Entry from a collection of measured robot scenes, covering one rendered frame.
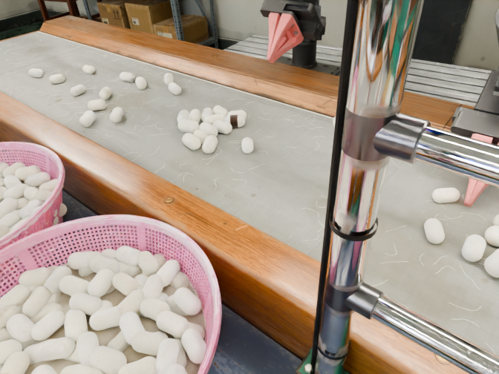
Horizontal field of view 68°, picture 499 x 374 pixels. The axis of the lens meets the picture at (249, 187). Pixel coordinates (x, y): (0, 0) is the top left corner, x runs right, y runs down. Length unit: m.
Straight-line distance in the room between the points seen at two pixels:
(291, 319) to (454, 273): 0.17
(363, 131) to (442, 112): 0.49
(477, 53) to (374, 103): 2.43
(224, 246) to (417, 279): 0.19
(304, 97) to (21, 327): 0.53
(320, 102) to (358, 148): 0.51
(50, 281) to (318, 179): 0.34
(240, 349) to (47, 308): 0.20
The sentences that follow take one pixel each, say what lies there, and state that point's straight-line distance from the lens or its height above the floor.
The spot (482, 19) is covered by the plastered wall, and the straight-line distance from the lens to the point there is 2.54.
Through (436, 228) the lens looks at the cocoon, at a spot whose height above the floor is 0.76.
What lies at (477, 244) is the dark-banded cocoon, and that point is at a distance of 0.44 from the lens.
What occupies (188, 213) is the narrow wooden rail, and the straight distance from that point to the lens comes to 0.43.
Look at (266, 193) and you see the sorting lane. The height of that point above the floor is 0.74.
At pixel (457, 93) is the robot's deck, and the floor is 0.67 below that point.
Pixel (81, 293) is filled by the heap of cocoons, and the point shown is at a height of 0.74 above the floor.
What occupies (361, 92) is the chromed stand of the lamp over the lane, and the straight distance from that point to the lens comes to 0.16.
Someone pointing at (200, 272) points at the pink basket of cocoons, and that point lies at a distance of 0.38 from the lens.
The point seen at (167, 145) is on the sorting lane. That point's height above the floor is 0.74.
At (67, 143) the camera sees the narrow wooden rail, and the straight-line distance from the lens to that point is 0.63.
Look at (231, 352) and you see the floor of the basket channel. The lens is 0.42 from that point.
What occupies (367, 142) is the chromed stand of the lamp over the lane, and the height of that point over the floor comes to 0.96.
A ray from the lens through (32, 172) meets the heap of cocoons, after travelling 0.64.
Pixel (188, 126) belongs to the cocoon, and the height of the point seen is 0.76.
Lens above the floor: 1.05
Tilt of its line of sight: 38 degrees down
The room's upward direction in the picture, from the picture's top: 4 degrees counter-clockwise
